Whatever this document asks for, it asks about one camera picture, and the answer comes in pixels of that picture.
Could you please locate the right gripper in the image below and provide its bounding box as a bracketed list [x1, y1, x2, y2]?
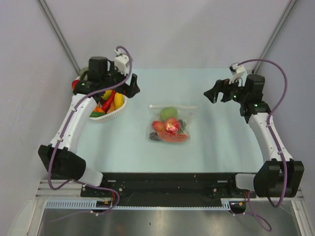
[204, 75, 249, 104]

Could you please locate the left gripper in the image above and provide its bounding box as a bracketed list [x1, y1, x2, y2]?
[101, 61, 139, 98]

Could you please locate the yellow green mango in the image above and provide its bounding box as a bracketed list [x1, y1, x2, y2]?
[101, 90, 112, 101]

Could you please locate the green cabbage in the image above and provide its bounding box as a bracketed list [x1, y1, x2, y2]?
[159, 107, 178, 121]

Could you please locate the red apple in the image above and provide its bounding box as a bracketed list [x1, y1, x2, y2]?
[151, 120, 166, 132]

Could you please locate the clear zip top bag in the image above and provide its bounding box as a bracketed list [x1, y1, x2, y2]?
[147, 105, 197, 144]

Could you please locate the watermelon slice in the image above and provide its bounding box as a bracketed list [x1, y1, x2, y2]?
[157, 132, 189, 143]

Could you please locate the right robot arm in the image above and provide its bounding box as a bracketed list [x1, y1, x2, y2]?
[204, 74, 305, 198]

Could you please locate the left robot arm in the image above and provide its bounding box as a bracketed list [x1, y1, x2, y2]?
[38, 53, 140, 197]

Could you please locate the yellow pepper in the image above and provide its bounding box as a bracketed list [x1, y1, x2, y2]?
[114, 92, 124, 109]

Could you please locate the red chili pepper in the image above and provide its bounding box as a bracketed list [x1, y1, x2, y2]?
[101, 90, 116, 112]

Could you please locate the orange carrot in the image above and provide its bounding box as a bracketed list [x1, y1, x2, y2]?
[94, 106, 105, 113]

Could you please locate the green cucumber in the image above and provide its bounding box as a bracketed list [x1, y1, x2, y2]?
[90, 112, 106, 118]

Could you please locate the white plastic basket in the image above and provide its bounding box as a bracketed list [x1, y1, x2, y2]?
[69, 78, 127, 125]

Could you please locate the green striped melon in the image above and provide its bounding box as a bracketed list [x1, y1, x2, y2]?
[79, 66, 89, 77]

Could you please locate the red pomegranate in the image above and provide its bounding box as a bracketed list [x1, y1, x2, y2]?
[71, 80, 79, 90]

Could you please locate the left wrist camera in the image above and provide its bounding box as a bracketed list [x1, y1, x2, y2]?
[114, 49, 130, 76]

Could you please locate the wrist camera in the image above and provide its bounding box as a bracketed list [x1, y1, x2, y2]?
[114, 49, 130, 76]
[229, 63, 247, 84]

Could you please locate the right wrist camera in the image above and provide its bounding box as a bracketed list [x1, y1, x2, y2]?
[229, 63, 247, 84]

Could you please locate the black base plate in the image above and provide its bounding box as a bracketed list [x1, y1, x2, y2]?
[80, 173, 247, 209]

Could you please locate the white cable duct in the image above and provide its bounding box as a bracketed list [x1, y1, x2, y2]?
[46, 200, 112, 209]

